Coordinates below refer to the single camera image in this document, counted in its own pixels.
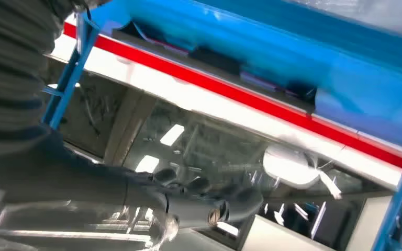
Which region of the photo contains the blue metal shelf rack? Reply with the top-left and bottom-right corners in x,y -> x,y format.
41,0 -> 402,251

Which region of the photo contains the white car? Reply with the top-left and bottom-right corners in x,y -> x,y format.
44,32 -> 402,251

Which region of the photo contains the red barrier belt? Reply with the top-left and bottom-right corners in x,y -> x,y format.
63,22 -> 402,169

